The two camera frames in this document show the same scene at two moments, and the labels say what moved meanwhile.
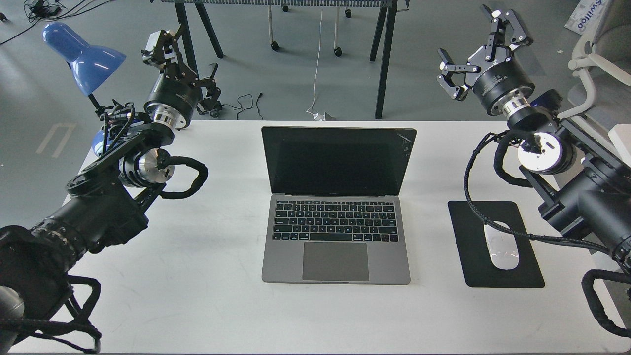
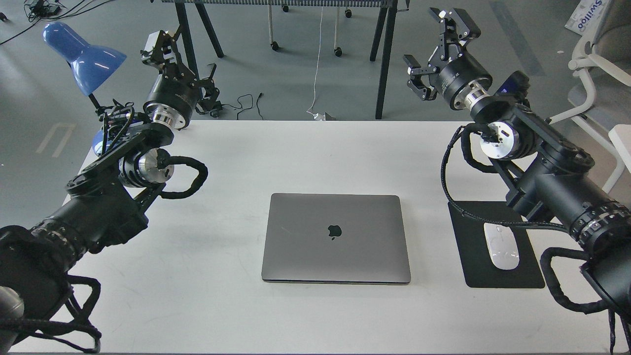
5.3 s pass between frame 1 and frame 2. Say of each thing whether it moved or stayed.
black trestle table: stayed
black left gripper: stayed
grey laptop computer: moved
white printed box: stayed
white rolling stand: stayed
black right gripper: moved
